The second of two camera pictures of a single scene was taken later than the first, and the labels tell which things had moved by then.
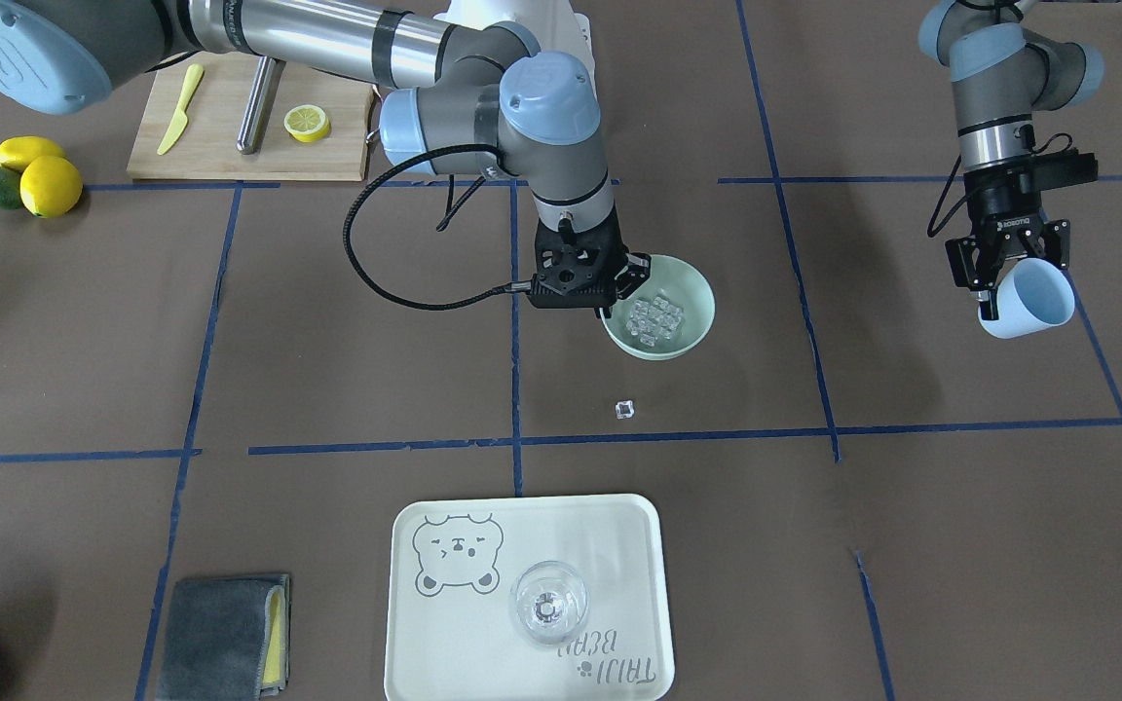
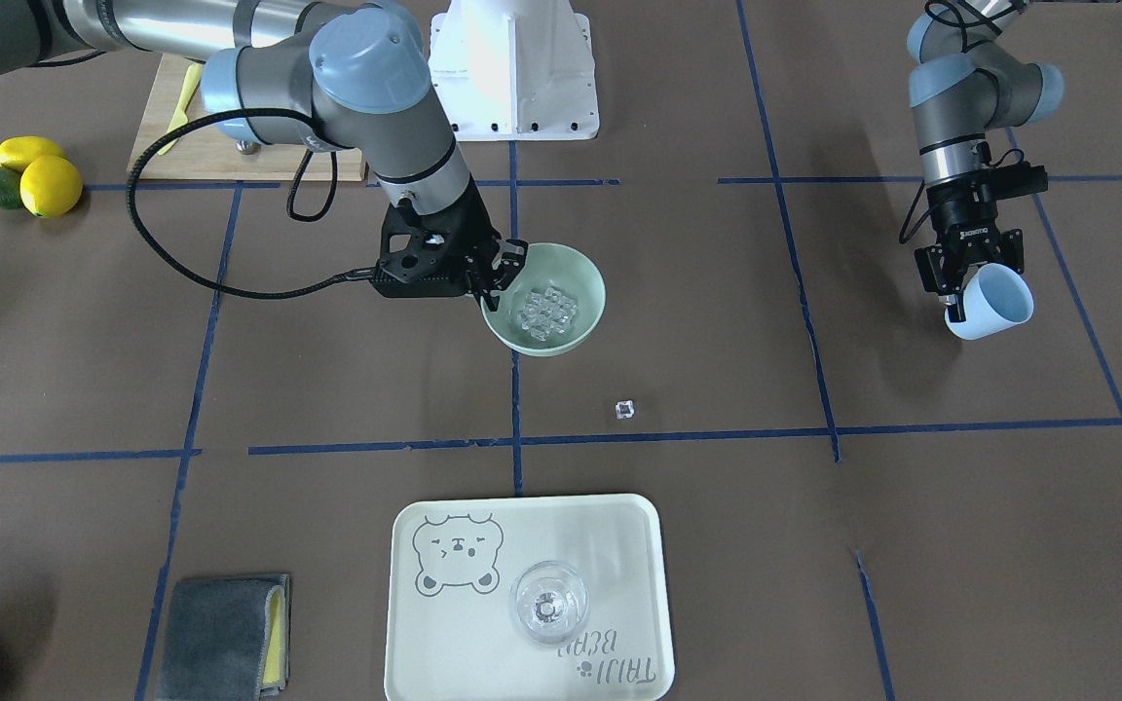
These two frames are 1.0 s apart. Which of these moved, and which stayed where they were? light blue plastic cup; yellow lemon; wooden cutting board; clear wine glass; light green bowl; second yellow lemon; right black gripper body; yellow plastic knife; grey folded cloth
Moved: light green bowl; light blue plastic cup; right black gripper body
Stayed: yellow plastic knife; second yellow lemon; yellow lemon; wooden cutting board; clear wine glass; grey folded cloth
